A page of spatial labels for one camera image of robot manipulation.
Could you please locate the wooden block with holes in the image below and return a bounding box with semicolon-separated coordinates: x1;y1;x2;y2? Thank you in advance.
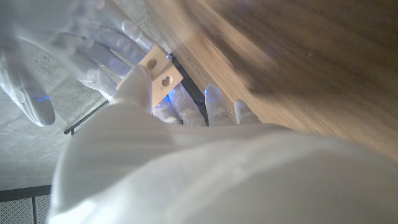
116;45;184;108

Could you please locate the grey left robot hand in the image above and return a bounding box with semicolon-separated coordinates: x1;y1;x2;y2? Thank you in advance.
46;64;398;224

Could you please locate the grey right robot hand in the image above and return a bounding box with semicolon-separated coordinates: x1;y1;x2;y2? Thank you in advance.
0;0;158;127

